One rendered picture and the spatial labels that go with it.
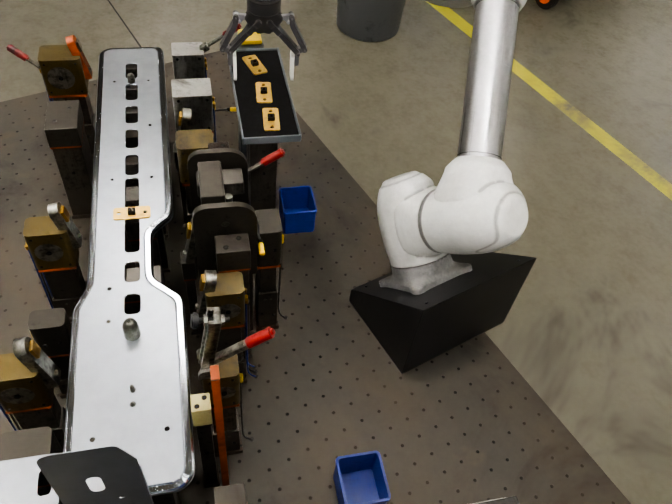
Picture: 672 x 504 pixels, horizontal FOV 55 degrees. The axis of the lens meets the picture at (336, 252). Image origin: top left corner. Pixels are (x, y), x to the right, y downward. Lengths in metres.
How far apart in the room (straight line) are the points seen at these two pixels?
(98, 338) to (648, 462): 1.98
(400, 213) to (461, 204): 0.18
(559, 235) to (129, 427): 2.36
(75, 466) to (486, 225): 0.90
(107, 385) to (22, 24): 3.27
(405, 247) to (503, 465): 0.56
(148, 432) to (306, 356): 0.55
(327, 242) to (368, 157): 1.42
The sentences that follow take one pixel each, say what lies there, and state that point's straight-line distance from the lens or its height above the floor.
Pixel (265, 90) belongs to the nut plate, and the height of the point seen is 1.17.
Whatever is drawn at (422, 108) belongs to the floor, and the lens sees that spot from 3.67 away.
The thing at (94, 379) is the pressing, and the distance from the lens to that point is 1.32.
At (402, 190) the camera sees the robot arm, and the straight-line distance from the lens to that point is 1.54.
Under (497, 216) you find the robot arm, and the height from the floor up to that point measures 1.19.
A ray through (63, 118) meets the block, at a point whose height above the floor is 1.03.
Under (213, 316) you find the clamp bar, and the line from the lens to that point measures 1.11.
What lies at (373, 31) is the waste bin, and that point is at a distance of 4.10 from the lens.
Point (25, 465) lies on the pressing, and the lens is 1.28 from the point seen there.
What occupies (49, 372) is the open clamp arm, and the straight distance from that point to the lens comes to 1.32.
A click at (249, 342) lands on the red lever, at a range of 1.18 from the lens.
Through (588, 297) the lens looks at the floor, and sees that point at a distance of 2.99.
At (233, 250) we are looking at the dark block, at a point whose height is 1.12.
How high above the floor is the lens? 2.12
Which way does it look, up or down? 49 degrees down
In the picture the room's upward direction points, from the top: 8 degrees clockwise
